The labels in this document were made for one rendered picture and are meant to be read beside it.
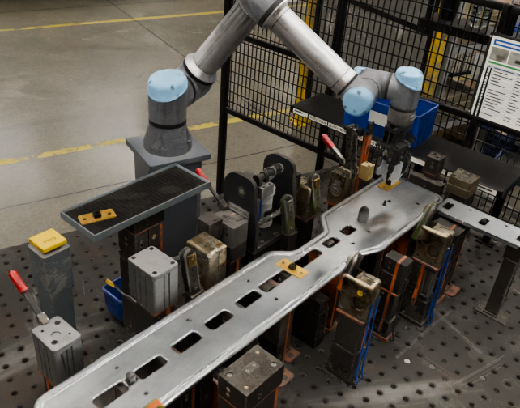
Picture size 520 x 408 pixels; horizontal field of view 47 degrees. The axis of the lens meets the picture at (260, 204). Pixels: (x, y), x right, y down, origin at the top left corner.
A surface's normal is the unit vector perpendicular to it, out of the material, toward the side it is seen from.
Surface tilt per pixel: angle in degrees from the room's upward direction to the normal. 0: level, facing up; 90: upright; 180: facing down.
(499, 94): 90
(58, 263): 90
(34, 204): 0
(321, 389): 0
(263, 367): 0
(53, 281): 90
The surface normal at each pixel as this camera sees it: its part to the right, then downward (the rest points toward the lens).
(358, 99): -0.37, 0.48
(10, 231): 0.07, -0.84
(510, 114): -0.66, 0.36
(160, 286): 0.75, 0.40
